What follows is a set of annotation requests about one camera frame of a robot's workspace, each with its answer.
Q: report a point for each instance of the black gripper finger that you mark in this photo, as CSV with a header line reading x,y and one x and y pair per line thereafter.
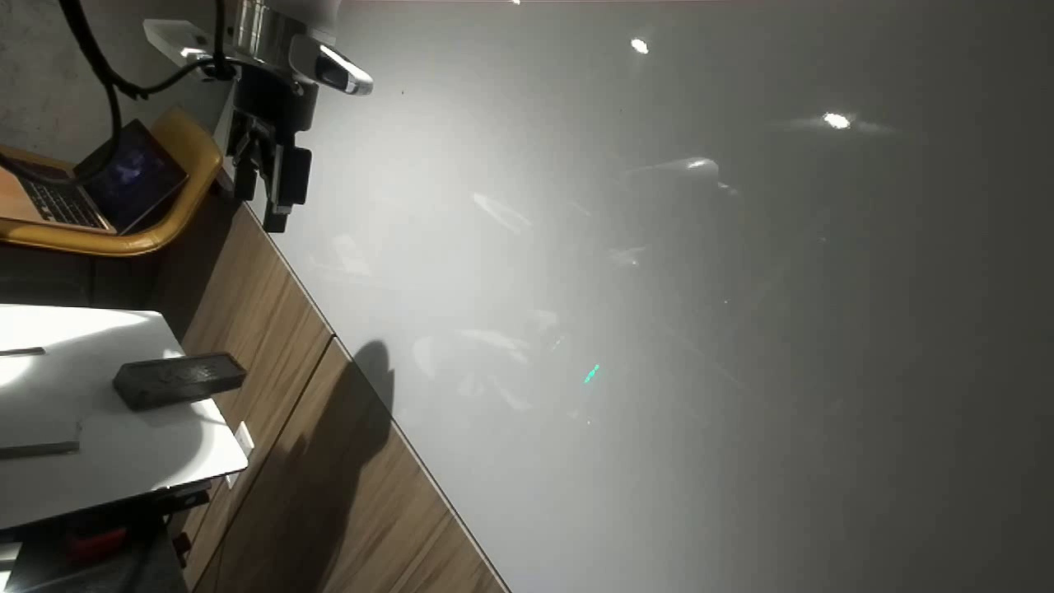
x,y
286,186
246,171

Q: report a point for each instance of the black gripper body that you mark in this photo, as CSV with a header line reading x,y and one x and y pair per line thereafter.
x,y
275,103

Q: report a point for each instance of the black felt whiteboard eraser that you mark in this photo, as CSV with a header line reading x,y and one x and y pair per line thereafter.
x,y
179,381

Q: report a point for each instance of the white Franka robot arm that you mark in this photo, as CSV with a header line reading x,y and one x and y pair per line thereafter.
x,y
264,28

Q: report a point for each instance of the large white whiteboard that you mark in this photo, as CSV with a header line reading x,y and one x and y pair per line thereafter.
x,y
711,331

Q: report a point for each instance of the open silver laptop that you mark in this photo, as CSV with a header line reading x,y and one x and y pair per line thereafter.
x,y
101,183

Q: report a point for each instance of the small white slotted platform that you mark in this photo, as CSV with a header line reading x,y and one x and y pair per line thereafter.
x,y
111,439

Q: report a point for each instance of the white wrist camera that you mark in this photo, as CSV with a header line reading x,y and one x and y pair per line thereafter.
x,y
342,71

